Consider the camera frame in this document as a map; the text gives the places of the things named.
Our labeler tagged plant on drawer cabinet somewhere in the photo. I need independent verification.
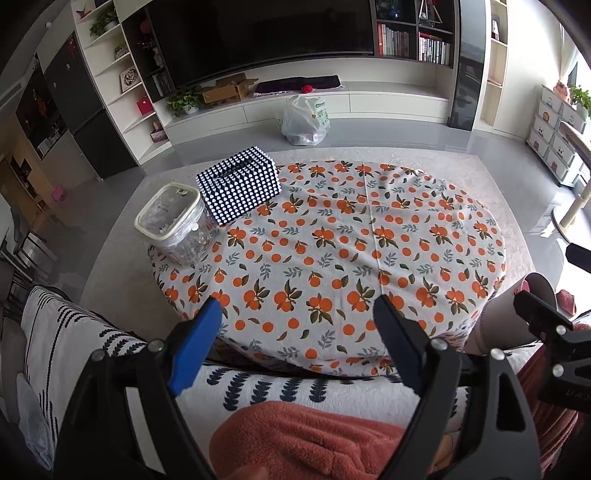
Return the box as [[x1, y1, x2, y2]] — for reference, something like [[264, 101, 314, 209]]
[[569, 84, 591, 121]]

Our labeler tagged white leaf pattern blanket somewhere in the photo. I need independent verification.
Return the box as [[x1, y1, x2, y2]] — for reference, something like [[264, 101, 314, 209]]
[[18, 285, 472, 471]]

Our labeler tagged white wall shelf unit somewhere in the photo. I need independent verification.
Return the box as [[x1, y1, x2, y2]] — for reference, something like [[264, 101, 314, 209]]
[[71, 0, 509, 167]]

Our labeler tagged white shopping bag on floor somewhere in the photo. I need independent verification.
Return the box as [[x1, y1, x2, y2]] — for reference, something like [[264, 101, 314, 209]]
[[280, 95, 331, 146]]

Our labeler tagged beige floor rug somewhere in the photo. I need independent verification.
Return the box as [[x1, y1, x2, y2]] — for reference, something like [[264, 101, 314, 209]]
[[80, 148, 534, 347]]

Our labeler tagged red fleece clothing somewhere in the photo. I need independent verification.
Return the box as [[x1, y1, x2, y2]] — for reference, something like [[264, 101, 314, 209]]
[[209, 346, 579, 479]]

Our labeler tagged row of books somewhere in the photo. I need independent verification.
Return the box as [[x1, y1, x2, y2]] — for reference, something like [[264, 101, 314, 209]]
[[376, 20, 455, 67]]

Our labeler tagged dark purple cloth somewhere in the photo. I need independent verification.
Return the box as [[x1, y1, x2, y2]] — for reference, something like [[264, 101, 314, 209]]
[[253, 75, 342, 96]]

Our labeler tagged white drawer cabinet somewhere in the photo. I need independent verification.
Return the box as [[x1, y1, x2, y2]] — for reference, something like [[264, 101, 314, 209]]
[[527, 85, 590, 188]]

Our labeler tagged cardboard box on shelf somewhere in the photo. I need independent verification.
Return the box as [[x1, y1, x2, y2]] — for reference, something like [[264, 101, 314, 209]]
[[201, 73, 257, 105]]

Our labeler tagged clear plastic storage bin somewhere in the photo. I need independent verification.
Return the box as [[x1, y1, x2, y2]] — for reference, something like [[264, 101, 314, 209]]
[[134, 182, 219, 265]]

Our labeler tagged orange print tablecloth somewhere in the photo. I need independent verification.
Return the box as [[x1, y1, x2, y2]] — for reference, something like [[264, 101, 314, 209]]
[[148, 160, 507, 376]]

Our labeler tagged polka dot tissue box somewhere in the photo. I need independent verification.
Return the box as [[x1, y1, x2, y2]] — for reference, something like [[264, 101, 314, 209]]
[[195, 146, 281, 225]]

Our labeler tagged large black television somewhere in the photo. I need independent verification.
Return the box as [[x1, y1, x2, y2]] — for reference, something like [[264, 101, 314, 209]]
[[147, 0, 374, 89]]

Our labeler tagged potted green plant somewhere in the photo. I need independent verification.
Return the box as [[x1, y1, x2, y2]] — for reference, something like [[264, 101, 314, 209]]
[[166, 87, 204, 117]]

